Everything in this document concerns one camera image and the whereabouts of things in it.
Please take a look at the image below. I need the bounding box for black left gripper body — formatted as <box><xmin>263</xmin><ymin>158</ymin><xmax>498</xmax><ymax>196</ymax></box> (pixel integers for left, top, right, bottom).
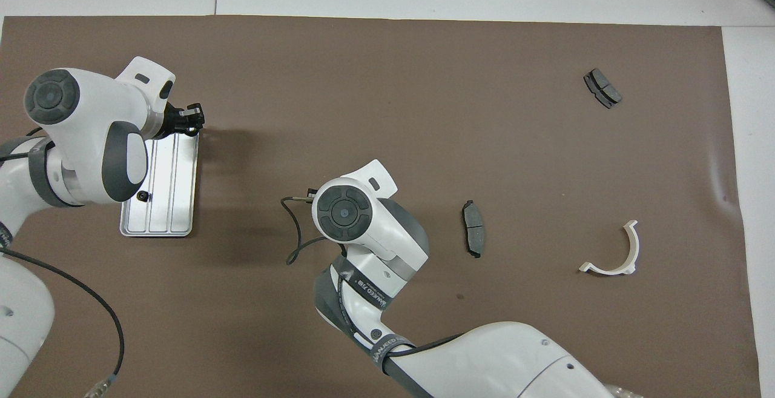
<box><xmin>159</xmin><ymin>102</ymin><xmax>190</xmax><ymax>139</ymax></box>

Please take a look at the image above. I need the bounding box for silver metal tray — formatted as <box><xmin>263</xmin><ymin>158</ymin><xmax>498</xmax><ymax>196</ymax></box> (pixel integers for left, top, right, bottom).
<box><xmin>119</xmin><ymin>133</ymin><xmax>200</xmax><ymax>238</ymax></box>

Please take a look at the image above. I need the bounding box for brown table mat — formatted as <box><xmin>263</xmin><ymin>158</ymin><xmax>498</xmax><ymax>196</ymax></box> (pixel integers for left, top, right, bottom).
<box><xmin>0</xmin><ymin>15</ymin><xmax>762</xmax><ymax>398</ymax></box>

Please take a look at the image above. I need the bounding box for long grey brake pad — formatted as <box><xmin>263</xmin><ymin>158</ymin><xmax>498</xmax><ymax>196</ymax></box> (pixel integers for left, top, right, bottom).
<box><xmin>461</xmin><ymin>199</ymin><xmax>487</xmax><ymax>259</ymax></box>

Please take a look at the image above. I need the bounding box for short grey brake pad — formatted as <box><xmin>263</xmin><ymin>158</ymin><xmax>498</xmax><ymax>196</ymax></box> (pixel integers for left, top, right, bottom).
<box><xmin>583</xmin><ymin>68</ymin><xmax>622</xmax><ymax>109</ymax></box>

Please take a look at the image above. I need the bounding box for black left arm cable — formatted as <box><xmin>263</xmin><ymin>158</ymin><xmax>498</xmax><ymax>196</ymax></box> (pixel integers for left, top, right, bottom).
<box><xmin>0</xmin><ymin>247</ymin><xmax>126</xmax><ymax>398</ymax></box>

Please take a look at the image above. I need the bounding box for white curved plastic bracket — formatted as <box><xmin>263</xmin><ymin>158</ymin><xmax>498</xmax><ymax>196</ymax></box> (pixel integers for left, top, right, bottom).
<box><xmin>578</xmin><ymin>220</ymin><xmax>640</xmax><ymax>276</ymax></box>

